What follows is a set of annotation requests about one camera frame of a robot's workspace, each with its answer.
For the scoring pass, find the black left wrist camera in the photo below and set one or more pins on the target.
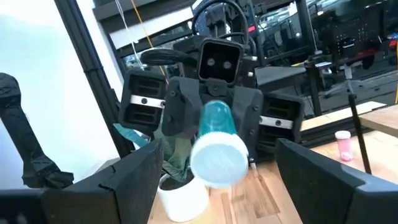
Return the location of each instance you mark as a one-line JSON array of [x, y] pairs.
[[220, 62]]

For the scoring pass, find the white round pot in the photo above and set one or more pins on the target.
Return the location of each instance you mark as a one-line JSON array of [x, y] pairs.
[[186, 202]]

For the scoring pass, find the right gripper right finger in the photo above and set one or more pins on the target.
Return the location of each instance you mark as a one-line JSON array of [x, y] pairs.
[[326, 202]]

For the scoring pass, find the wooden shelf black metal frame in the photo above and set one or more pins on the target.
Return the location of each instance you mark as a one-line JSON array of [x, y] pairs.
[[382, 121]]

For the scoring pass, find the blue medicine bottle white cap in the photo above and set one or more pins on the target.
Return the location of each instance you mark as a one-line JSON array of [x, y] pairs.
[[217, 161]]

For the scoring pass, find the black rig frame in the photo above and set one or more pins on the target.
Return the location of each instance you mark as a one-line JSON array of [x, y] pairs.
[[93, 68]]

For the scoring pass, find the pink medicine bottle white cap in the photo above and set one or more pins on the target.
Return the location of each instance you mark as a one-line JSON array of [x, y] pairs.
[[344, 149]]

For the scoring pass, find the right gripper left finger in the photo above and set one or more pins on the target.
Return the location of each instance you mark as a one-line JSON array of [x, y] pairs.
[[124, 199]]

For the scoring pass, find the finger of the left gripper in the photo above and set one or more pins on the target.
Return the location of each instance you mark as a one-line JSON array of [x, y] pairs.
[[182, 109], [248, 118]]

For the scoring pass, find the black table edge rail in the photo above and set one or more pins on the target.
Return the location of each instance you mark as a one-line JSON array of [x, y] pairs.
[[323, 133]]

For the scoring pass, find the white teal leaf cloth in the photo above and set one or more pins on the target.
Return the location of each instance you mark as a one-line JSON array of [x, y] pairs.
[[174, 155]]

